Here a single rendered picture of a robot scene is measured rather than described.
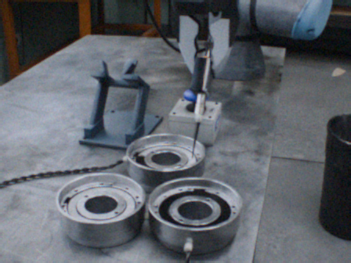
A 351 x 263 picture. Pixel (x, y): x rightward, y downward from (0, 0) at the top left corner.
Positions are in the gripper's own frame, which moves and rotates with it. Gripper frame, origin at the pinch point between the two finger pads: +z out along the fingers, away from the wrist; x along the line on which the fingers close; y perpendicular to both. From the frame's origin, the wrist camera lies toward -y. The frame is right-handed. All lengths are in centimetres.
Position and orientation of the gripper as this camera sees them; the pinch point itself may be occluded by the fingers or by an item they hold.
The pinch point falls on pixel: (204, 70)
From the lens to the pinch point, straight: 65.5
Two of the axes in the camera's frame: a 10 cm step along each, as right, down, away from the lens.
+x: -9.6, -1.3, 2.6
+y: 2.9, -4.3, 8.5
